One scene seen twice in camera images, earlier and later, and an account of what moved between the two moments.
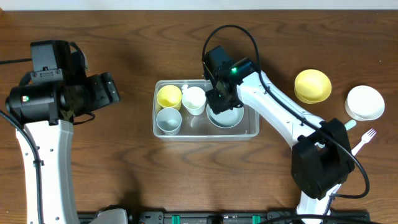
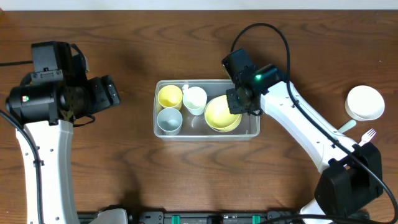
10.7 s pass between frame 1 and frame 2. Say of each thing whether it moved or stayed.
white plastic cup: stayed
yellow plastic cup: stayed
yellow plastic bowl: moved
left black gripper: stayed
